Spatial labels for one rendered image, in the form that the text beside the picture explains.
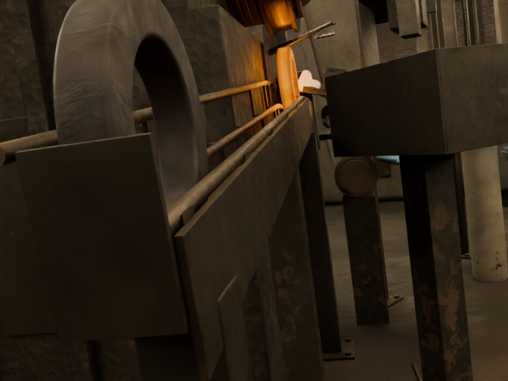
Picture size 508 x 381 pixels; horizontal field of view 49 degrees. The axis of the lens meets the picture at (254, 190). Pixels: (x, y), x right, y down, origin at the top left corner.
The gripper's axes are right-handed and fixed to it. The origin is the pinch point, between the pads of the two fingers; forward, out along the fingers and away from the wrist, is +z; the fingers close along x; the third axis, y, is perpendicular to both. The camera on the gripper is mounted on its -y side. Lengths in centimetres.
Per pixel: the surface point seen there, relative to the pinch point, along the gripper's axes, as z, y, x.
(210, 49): 9, 2, 61
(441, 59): -27, 4, 81
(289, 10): 0.9, 16.6, 24.1
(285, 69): -0.2, 3.3, 21.5
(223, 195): -10, -12, 120
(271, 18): 5.3, 14.7, 21.0
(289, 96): -2.2, -2.7, 21.3
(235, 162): -9, -10, 112
